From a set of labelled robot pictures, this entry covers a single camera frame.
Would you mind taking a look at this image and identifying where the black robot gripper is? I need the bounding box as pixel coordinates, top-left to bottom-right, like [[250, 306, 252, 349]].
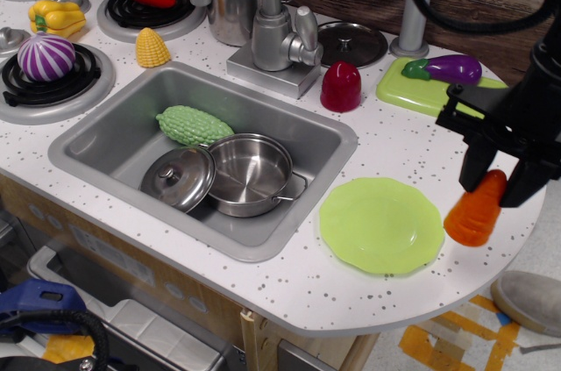
[[437, 82, 560, 208]]

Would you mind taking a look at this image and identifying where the orange toy carrot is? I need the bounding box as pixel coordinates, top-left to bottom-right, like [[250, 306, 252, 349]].
[[444, 169, 507, 247]]

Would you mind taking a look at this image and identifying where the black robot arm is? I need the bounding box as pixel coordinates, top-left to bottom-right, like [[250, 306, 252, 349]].
[[437, 18, 560, 208]]

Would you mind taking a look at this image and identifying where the light green plastic plate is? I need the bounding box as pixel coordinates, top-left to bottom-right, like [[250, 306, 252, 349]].
[[319, 178, 444, 275]]

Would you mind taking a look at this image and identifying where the purple toy eggplant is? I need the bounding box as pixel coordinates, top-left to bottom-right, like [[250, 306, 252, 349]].
[[401, 54, 482, 84]]

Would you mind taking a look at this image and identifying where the green plastic cutting board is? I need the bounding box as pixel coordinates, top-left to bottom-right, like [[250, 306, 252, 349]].
[[376, 57, 507, 118]]

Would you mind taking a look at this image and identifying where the grey shoe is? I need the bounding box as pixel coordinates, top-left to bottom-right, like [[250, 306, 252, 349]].
[[490, 271, 560, 338]]

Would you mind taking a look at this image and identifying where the grey vertical support pole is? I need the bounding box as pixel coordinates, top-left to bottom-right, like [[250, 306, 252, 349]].
[[389, 0, 430, 59]]

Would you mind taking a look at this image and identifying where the dark red toy pepper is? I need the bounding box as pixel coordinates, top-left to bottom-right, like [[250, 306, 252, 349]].
[[320, 61, 362, 113]]

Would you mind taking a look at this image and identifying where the steel flat pot lid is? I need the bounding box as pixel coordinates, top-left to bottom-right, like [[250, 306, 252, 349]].
[[318, 21, 388, 68]]

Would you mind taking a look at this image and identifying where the silver toy faucet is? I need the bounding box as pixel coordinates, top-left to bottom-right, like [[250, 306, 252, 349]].
[[185, 0, 324, 100]]

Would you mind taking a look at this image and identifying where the steel saucepan in sink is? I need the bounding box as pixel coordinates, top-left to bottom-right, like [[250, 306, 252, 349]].
[[207, 133, 309, 218]]

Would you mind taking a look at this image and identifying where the green toy bitter gourd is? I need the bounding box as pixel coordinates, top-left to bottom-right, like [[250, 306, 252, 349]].
[[155, 105, 234, 146]]

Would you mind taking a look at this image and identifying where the steel domed lid in sink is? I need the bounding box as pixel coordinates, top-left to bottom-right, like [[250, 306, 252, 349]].
[[139, 146, 216, 213]]

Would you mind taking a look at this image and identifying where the yellow toy corn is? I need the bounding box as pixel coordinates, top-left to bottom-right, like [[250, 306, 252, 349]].
[[135, 28, 171, 68]]

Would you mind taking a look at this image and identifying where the wooden toy kitchen cabinet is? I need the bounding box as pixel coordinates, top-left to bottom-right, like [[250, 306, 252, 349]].
[[1, 176, 379, 370]]

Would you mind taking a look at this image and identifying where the grey toy sink basin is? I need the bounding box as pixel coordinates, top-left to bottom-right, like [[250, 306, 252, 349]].
[[48, 62, 358, 262]]

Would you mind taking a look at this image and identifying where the middle stove burner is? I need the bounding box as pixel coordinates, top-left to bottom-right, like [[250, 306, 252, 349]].
[[96, 0, 206, 43]]

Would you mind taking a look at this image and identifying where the front left stove burner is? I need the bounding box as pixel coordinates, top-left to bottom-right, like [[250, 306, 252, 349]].
[[1, 44, 115, 125]]

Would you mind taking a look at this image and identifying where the yellow toy bell pepper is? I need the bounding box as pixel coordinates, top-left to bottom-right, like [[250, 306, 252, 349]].
[[28, 0, 86, 38]]

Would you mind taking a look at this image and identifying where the purple striped toy onion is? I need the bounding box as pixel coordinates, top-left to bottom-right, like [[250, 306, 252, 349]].
[[17, 32, 76, 82]]

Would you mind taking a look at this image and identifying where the black hose lower left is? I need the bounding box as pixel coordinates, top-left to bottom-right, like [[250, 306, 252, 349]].
[[0, 308, 110, 371]]

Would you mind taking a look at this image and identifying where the blue clamp handle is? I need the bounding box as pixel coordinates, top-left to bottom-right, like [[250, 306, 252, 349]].
[[1, 278, 87, 336]]

